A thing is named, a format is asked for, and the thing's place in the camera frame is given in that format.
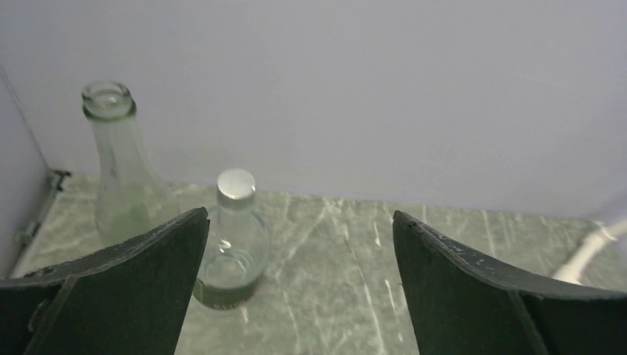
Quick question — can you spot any white pvc pipe frame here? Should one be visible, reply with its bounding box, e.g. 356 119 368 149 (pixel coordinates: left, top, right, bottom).
551 218 626 285

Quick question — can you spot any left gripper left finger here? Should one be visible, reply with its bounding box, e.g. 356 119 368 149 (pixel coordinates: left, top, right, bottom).
1 207 209 354

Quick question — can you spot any clear bottle with silver cap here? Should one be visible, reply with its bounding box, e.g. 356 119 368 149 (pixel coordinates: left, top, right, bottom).
193 169 271 311

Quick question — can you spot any tall clear glass bottle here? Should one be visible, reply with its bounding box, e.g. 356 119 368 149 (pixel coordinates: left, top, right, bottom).
81 80 181 246

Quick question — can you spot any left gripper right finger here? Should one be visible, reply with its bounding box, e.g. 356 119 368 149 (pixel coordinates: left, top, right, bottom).
393 211 626 354

